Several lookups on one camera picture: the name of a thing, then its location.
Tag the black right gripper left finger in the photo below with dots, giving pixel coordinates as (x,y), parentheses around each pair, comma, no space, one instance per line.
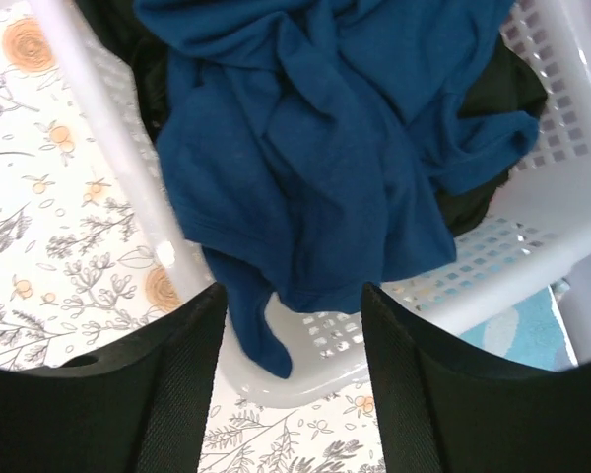
(138,404)

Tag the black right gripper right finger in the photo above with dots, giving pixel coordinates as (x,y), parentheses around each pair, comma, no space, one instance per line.
(443,405)

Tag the dark blue t shirt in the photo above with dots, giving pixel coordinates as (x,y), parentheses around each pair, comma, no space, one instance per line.
(306,141)

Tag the light blue polka dot cloth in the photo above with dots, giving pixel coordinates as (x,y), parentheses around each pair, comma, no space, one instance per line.
(531,333)

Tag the floral patterned table mat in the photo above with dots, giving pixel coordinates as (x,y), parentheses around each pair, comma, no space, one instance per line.
(77,273)

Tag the white plastic laundry basket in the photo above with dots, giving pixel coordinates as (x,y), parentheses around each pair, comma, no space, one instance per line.
(538,227)

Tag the black garment in basket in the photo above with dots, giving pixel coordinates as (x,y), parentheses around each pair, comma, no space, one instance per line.
(507,84)

